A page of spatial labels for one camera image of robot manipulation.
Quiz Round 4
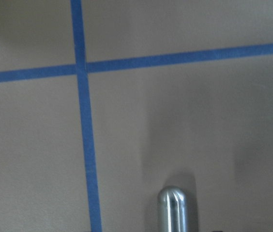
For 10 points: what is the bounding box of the steel muddler black tip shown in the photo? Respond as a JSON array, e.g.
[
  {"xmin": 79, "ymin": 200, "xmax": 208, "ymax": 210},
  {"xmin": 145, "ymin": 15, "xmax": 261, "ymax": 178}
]
[{"xmin": 157, "ymin": 186, "xmax": 188, "ymax": 232}]

